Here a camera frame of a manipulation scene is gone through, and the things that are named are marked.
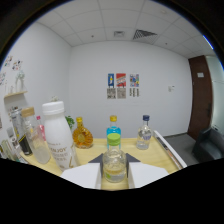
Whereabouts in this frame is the two-tier wooden shelf rack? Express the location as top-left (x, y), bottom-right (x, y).
top-left (19, 129), bottom-right (188, 188)

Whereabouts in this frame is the clear bottle blue cap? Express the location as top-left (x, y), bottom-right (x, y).
top-left (136, 114), bottom-right (154, 151)

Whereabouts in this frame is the round amber liquor bottle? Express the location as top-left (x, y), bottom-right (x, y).
top-left (72, 116), bottom-right (94, 149)

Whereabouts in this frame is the white milk bottle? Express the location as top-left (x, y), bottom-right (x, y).
top-left (41, 100), bottom-right (80, 172)

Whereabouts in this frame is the green plant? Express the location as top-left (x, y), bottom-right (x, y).
top-left (64, 115), bottom-right (76, 131)

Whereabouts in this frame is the tall clear bottle wooden cap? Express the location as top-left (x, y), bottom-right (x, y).
top-left (20, 106), bottom-right (52, 165)

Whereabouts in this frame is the blue bottle yellow cap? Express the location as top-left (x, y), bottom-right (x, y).
top-left (106, 115), bottom-right (122, 137)

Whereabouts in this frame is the small pink bottle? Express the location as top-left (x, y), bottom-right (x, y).
top-left (35, 115), bottom-right (47, 142)

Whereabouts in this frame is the black and yellow can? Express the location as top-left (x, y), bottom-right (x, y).
top-left (9, 108), bottom-right (34, 157)

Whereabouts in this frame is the black armchair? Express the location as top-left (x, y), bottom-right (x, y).
top-left (192, 126), bottom-right (224, 163)

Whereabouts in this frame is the brown door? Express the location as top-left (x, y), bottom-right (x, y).
top-left (187, 55), bottom-right (214, 141)

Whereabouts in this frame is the white vase figurine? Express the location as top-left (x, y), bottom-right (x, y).
top-left (14, 69), bottom-right (26, 93)

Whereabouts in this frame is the ceiling air vent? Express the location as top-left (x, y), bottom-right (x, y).
top-left (132, 29), bottom-right (158, 41)

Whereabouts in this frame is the ceiling light panel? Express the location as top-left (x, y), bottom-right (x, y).
top-left (113, 30), bottom-right (126, 38)

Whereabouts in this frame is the multicolour wall poster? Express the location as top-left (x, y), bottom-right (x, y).
top-left (129, 73), bottom-right (140, 88)

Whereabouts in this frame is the red wall poster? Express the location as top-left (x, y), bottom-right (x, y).
top-left (115, 73), bottom-right (127, 88)

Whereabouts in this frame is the blue wall poster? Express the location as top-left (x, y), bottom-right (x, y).
top-left (107, 73), bottom-right (115, 88)

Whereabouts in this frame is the wooden wall shelf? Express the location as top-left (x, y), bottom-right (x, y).
top-left (3, 90), bottom-right (28, 99)

